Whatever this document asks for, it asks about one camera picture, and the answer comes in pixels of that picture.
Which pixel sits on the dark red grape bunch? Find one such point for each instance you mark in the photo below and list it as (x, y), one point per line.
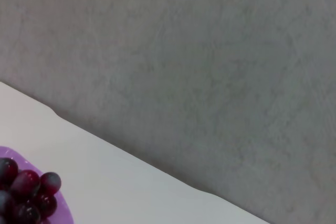
(23, 190)

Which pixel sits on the purple wavy plastic bowl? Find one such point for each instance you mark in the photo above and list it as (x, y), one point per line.
(63, 208)

